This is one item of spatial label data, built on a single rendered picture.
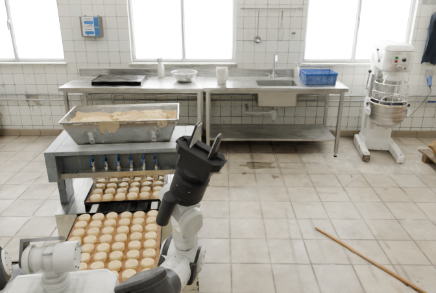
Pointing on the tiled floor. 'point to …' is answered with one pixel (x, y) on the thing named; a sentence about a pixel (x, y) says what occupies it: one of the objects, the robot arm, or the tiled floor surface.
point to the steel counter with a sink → (241, 86)
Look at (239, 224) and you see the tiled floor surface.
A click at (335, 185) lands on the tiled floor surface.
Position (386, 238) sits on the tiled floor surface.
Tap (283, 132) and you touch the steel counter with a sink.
